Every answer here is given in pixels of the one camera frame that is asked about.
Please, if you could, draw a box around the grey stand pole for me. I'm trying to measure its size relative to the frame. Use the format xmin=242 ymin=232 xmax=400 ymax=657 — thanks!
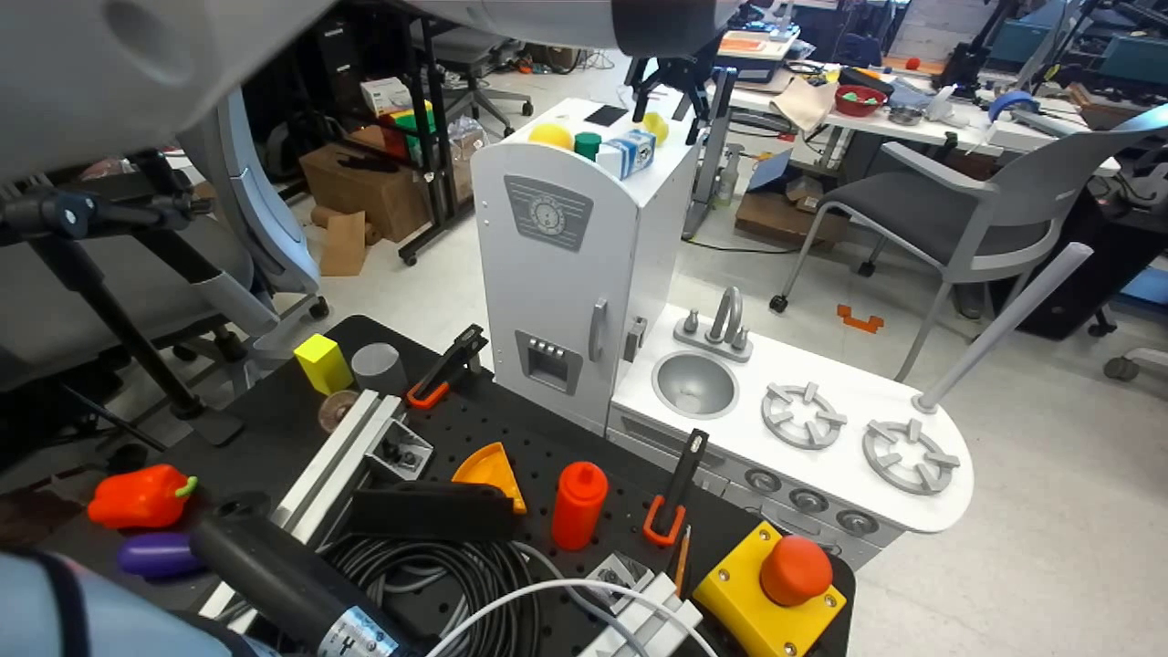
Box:
xmin=683 ymin=69 xmax=742 ymax=244

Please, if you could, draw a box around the white cluttered desk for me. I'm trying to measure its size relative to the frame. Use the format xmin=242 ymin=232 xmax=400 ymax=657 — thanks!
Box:
xmin=727 ymin=64 xmax=1107 ymax=166

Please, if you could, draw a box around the small brown cardboard box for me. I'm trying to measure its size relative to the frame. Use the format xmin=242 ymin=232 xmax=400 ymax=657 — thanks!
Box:
xmin=306 ymin=205 xmax=372 ymax=279

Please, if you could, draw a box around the purple toy eggplant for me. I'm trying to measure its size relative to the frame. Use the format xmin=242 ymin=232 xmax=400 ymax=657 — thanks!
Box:
xmin=112 ymin=528 xmax=213 ymax=584

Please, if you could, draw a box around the yellow wooden block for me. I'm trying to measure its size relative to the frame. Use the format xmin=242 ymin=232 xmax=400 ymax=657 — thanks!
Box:
xmin=287 ymin=333 xmax=357 ymax=396

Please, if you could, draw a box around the white chair with grey legs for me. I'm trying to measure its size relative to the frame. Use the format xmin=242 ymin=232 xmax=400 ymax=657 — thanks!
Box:
xmin=178 ymin=84 xmax=337 ymax=367

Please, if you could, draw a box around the silver corner bracket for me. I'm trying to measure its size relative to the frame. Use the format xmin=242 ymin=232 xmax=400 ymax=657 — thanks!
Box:
xmin=588 ymin=552 xmax=655 ymax=610
xmin=369 ymin=416 xmax=439 ymax=486

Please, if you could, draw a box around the black camera tripod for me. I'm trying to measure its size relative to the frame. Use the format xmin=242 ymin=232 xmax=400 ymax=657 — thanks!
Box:
xmin=0 ymin=178 xmax=248 ymax=423

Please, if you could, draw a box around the orange pencil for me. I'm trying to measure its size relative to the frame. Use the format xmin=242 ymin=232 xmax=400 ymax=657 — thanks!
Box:
xmin=671 ymin=520 xmax=697 ymax=599

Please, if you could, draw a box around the yellow round toy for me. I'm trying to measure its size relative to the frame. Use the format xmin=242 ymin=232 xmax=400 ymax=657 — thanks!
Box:
xmin=526 ymin=116 xmax=578 ymax=153

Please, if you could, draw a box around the red bowl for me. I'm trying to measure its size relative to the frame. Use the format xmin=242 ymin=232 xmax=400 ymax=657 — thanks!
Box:
xmin=831 ymin=79 xmax=895 ymax=121

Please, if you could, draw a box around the orange toy wedge slice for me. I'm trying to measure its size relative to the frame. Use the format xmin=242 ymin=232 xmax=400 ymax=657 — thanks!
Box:
xmin=444 ymin=438 xmax=531 ymax=519

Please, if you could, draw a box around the orange plastic toy bottle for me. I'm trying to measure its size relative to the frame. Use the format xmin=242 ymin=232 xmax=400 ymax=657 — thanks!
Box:
xmin=546 ymin=456 xmax=612 ymax=559

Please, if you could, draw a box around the black labelled cable connector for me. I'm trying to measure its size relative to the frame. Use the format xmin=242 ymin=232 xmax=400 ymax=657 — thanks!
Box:
xmin=191 ymin=507 xmax=407 ymax=657

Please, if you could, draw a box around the grey cylinder block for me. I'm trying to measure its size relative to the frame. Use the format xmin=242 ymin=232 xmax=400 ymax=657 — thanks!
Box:
xmin=345 ymin=339 xmax=407 ymax=393

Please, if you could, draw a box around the white toy kitchen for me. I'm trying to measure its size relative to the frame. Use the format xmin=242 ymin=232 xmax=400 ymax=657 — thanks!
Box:
xmin=466 ymin=94 xmax=978 ymax=574

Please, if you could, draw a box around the orange black bar clamp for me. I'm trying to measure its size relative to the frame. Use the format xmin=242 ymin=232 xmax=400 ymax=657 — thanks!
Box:
xmin=400 ymin=322 xmax=492 ymax=416
xmin=637 ymin=423 xmax=711 ymax=552

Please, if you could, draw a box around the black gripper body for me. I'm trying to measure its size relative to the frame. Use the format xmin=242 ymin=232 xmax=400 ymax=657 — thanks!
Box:
xmin=610 ymin=0 xmax=727 ymax=64

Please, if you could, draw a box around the flat cardboard box under desk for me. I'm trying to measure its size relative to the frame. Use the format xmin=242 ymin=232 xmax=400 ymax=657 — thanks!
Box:
xmin=730 ymin=178 xmax=831 ymax=255

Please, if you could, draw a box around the blue white toy carton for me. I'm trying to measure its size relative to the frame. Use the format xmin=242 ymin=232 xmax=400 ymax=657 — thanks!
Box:
xmin=603 ymin=124 xmax=659 ymax=182

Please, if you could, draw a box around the black flat rectangle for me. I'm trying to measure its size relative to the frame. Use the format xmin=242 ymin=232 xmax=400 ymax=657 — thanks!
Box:
xmin=580 ymin=97 xmax=632 ymax=132

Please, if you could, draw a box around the yellow emergency stop button box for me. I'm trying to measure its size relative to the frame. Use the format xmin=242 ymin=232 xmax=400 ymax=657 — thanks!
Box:
xmin=691 ymin=519 xmax=854 ymax=657

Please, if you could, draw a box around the black coiled cable bundle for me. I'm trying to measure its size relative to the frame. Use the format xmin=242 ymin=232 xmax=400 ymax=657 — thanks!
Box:
xmin=318 ymin=528 xmax=578 ymax=657

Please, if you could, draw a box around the thin white cable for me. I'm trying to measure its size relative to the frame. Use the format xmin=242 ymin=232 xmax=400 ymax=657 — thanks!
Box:
xmin=421 ymin=574 xmax=687 ymax=657

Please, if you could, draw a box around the grey mesh office chair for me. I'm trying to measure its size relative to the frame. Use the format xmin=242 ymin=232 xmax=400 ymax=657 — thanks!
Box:
xmin=767 ymin=97 xmax=1168 ymax=385

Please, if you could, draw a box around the black metal rack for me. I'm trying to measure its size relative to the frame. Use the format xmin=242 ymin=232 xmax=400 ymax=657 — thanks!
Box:
xmin=395 ymin=7 xmax=492 ymax=268

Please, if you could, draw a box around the large brown cardboard box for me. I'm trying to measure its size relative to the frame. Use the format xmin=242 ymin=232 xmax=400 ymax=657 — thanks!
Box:
xmin=295 ymin=137 xmax=432 ymax=244

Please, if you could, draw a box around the red toy pepper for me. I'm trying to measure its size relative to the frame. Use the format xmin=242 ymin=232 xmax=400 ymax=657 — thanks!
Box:
xmin=82 ymin=461 xmax=202 ymax=534

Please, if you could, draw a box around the orange clamp on floor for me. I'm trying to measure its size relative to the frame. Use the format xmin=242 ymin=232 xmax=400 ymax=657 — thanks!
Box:
xmin=831 ymin=300 xmax=891 ymax=339

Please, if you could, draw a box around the brown round disc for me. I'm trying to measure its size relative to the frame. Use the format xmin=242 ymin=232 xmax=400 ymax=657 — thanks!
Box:
xmin=312 ymin=385 xmax=366 ymax=438

